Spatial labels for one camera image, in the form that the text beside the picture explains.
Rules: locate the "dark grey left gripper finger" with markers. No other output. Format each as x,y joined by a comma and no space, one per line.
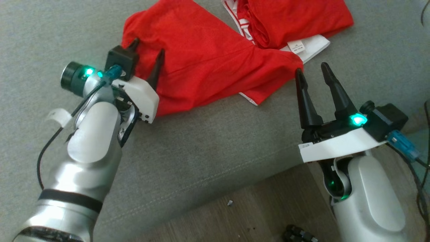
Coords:
134,44
157,69

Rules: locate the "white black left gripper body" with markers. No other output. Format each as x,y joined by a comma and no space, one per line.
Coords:
144,97

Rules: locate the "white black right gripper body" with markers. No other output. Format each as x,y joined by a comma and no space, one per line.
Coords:
336,144

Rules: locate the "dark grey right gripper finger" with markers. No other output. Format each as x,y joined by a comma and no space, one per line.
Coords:
339,97
307,107

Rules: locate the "red sports shorts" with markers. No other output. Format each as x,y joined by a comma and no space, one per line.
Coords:
201,57

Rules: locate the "red white basketball jersey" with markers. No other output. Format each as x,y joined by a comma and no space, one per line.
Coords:
289,16

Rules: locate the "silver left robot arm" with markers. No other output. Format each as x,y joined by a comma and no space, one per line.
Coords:
87,151

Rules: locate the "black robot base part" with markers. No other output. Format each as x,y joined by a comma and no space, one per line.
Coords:
299,234

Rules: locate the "grey sofa ottoman seat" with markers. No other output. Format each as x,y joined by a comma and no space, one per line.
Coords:
218,144

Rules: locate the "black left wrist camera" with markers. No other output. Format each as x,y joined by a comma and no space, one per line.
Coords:
121,60

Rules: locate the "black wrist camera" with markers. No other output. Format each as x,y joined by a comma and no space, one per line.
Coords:
386,121
121,60

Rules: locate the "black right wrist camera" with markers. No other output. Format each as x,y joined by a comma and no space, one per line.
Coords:
386,121

